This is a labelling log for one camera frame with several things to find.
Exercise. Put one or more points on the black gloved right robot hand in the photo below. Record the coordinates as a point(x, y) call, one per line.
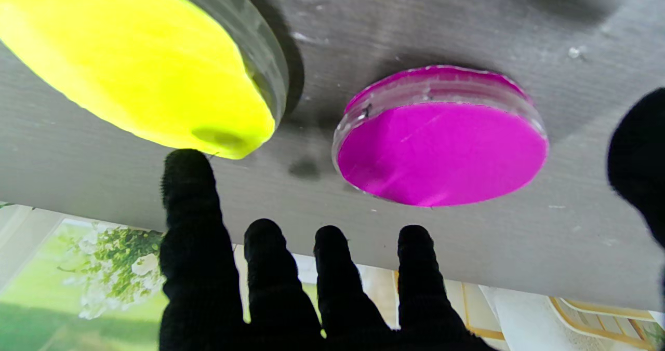
point(202, 288)

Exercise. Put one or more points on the magenta culture dish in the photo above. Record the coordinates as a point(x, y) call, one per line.
point(441, 153)

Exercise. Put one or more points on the yellow culture dish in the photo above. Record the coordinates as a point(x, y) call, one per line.
point(130, 65)

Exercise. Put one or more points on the printed sunroom backdrop banner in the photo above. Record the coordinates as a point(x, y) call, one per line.
point(52, 288)

